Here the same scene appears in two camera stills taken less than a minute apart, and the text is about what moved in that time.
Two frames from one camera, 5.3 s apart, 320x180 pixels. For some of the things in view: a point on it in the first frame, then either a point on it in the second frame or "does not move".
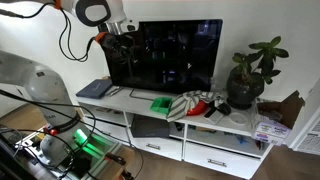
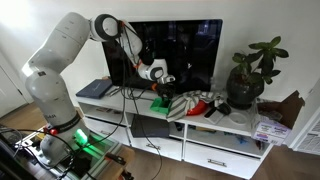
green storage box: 161,104 does not move
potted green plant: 247,77 does not move
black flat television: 173,56 does not move
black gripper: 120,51 → 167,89
